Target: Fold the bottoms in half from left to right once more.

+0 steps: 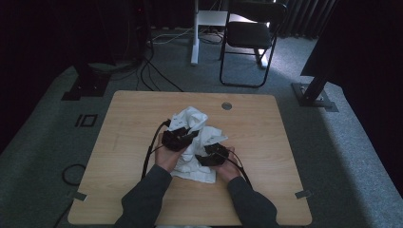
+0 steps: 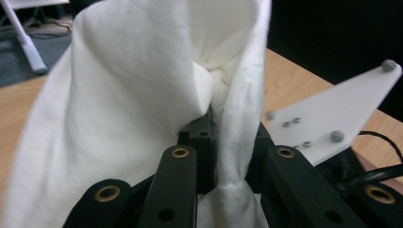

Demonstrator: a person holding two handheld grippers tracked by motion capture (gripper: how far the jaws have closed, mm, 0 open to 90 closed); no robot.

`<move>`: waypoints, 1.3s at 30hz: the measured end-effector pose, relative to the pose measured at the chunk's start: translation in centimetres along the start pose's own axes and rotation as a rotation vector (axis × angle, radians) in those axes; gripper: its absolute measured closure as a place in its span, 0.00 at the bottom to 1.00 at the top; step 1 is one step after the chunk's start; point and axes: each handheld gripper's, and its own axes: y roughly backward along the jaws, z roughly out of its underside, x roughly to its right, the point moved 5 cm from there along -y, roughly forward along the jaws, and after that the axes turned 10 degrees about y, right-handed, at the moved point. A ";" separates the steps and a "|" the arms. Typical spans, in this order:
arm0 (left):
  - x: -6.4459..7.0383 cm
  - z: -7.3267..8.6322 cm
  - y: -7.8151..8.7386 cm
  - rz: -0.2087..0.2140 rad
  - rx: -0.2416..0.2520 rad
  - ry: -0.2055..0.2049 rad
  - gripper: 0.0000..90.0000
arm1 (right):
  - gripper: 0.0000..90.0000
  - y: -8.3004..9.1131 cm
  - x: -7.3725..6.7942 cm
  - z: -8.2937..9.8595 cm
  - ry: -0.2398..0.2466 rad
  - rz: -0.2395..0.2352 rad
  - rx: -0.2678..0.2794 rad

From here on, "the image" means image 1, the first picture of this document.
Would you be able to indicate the grey round table grommet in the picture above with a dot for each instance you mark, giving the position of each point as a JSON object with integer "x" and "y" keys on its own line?
{"x": 226, "y": 106}

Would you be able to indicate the black stand with square base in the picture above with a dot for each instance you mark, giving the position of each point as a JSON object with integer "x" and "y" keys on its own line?
{"x": 87, "y": 87}

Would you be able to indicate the dark pleated curtain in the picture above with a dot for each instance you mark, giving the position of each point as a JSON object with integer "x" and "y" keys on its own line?
{"x": 304, "y": 17}

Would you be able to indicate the person's right hand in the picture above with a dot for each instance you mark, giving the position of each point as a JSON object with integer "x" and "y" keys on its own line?
{"x": 231, "y": 169}

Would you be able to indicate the person's left hand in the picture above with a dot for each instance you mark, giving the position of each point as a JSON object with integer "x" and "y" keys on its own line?
{"x": 166, "y": 158}

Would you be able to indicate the black slanted stand with base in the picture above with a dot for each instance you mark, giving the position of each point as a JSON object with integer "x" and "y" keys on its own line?
{"x": 312, "y": 95}

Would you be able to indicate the white skirt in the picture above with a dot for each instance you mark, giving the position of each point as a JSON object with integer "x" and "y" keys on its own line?
{"x": 193, "y": 118}

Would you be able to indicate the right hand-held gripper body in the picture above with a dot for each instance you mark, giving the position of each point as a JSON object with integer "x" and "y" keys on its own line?
{"x": 218, "y": 155}

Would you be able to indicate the black folding chair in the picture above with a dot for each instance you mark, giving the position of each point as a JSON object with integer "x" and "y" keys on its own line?
{"x": 248, "y": 34}

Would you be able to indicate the white desk frame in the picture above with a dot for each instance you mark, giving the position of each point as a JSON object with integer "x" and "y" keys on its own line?
{"x": 195, "y": 47}

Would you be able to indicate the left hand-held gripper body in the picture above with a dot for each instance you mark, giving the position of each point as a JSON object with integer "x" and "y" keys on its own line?
{"x": 176, "y": 139}

